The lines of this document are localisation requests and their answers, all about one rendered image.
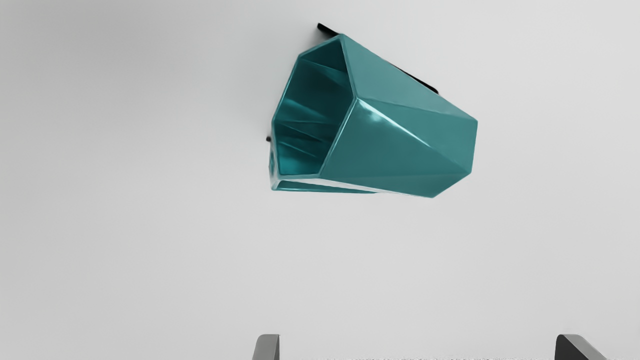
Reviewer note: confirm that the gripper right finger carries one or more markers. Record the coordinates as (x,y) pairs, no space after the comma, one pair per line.
(575,350)

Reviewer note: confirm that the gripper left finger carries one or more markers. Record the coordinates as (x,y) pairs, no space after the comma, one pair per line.
(267,349)

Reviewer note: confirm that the teal faceted mug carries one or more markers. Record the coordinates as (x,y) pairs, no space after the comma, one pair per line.
(390,145)

